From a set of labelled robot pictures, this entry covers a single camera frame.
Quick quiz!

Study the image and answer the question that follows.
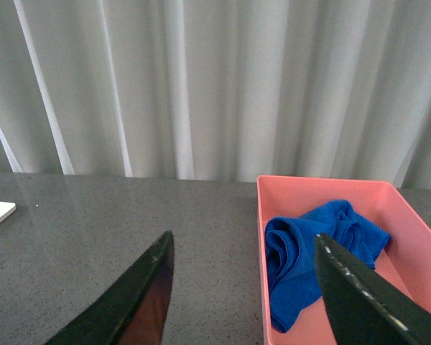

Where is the pink plastic box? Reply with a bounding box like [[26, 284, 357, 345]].
[[257, 175, 431, 344]]

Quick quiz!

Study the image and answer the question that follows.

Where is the blue microfiber cloth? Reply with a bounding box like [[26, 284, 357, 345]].
[[265, 200, 391, 333]]

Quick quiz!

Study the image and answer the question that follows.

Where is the white pleated curtain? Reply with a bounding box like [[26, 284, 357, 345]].
[[0, 1, 431, 188]]

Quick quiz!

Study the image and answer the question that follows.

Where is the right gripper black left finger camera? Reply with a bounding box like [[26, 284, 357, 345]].
[[47, 231, 174, 344]]

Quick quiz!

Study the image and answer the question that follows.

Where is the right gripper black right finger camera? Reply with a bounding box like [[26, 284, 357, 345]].
[[314, 234, 431, 344]]

